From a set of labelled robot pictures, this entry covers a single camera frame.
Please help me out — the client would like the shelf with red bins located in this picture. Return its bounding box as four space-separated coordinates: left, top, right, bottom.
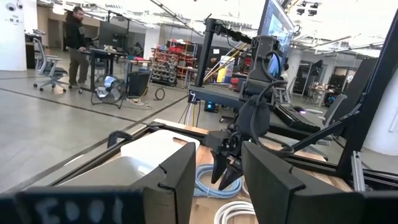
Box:
150 39 198 87

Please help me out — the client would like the black desk monitor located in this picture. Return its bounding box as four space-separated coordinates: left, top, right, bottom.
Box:
98 21 129 49

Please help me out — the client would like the metal floor fan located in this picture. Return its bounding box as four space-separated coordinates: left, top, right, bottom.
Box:
90 74 125 110

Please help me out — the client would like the black rig frame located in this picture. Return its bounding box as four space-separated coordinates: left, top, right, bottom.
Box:
49 7 398 194

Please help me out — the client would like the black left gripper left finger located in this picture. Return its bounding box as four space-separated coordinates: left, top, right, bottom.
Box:
130 141 197 224

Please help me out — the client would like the grey office chair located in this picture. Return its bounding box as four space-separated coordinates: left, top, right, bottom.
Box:
32 37 69 93

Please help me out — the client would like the black clamp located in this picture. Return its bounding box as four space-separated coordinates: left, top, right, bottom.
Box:
107 130 134 149

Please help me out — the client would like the white plastic bin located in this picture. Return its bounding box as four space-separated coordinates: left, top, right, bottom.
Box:
120 129 201 175

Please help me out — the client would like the black monitor stand post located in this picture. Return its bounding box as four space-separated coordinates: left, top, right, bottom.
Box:
194 17 254 88

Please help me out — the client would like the white braided USB cable coil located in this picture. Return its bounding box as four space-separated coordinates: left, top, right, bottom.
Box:
213 200 259 224

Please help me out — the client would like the black standing desk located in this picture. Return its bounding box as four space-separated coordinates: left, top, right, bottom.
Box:
79 48 128 94

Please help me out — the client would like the grey cart platform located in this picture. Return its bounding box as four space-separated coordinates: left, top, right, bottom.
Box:
188 84 246 110

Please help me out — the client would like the black computer tower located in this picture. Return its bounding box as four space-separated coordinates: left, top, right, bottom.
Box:
127 70 152 97

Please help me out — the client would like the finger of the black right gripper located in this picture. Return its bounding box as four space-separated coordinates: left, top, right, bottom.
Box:
217 159 244 191
210 151 228 185

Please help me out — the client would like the light blue USB cable coil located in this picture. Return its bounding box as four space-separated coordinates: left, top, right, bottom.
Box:
193 164 243 200

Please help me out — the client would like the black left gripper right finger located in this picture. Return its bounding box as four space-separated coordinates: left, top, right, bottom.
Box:
241 141 363 224

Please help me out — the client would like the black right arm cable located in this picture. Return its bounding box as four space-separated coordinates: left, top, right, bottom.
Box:
250 51 295 158

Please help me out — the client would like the black keyboard tray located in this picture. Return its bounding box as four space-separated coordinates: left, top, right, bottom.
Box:
269 104 322 141

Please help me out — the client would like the large black monitor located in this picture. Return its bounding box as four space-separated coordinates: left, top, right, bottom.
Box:
257 0 295 78

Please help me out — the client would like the beige plastic bin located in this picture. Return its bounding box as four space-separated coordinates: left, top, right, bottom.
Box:
57 154 167 187

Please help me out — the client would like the aluminium bracket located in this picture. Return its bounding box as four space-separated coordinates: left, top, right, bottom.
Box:
351 151 367 192

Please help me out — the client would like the person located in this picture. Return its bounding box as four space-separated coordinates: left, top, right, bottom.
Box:
64 6 91 90

